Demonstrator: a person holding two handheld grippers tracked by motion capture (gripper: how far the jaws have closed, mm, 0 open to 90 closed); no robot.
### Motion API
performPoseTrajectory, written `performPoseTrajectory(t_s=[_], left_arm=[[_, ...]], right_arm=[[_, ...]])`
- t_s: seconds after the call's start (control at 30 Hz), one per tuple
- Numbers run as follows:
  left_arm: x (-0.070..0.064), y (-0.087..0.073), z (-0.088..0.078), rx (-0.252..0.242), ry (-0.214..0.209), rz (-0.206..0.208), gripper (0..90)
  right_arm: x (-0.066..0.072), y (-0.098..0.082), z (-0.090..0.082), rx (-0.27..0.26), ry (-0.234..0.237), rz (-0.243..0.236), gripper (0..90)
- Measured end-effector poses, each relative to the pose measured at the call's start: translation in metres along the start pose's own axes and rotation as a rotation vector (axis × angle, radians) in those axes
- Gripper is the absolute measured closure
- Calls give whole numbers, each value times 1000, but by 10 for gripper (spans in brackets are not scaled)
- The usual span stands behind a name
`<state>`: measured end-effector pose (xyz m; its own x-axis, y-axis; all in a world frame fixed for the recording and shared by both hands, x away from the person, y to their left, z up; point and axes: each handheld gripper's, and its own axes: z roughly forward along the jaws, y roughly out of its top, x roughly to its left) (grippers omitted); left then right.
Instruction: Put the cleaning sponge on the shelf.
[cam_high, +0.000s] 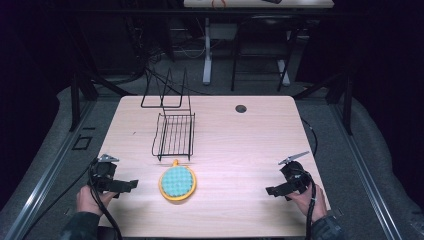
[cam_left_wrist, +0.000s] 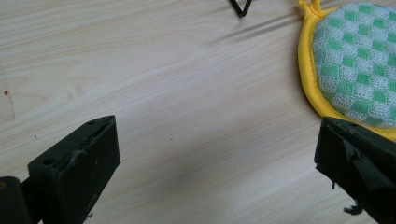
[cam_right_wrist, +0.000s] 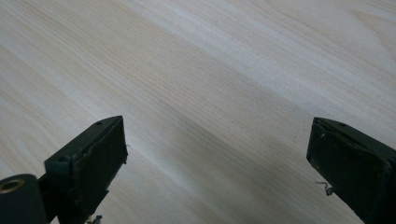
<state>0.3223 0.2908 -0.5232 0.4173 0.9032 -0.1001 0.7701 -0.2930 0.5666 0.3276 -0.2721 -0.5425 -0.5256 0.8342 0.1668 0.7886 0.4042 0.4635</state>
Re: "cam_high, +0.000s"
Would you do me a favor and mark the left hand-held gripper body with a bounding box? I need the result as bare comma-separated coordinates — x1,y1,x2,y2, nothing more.
88,153,120,195

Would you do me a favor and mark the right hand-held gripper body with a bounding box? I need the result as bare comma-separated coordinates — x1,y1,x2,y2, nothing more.
278,150,313,195

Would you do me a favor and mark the round yellow teal pot holder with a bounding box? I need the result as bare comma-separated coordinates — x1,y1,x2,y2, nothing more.
158,159,198,203

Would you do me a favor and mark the black wire rack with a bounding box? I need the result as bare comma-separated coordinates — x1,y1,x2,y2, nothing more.
140,67,197,162

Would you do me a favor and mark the person's right hand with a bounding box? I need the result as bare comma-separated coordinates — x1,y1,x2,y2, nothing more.
287,182,329,224

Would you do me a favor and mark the person's left hand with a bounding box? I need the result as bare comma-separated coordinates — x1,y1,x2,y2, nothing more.
75,184,118,218

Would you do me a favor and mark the black metal stand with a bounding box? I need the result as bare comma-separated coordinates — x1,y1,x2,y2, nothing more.
68,69,138,133
292,69,355,136

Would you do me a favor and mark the black chair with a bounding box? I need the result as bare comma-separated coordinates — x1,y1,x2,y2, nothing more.
230,14,304,93

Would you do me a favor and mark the white desk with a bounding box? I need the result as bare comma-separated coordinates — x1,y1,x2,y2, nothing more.
183,0,335,86

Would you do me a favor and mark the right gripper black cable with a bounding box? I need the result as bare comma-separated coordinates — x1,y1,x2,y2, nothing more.
293,169,318,240

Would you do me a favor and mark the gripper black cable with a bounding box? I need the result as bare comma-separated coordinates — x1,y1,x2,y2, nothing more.
19,159,124,240
293,169,318,240

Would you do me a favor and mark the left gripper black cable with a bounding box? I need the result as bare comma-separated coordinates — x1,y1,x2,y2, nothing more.
19,159,124,240

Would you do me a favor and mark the thin black cable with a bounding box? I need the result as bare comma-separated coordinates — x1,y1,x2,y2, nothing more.
300,117,319,158

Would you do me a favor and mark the aluminium floor rail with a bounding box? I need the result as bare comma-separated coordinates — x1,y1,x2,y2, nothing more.
328,99,405,240
2,99,98,240

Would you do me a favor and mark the bundle of dark cables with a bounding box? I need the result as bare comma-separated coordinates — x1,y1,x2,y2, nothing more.
126,13,209,98

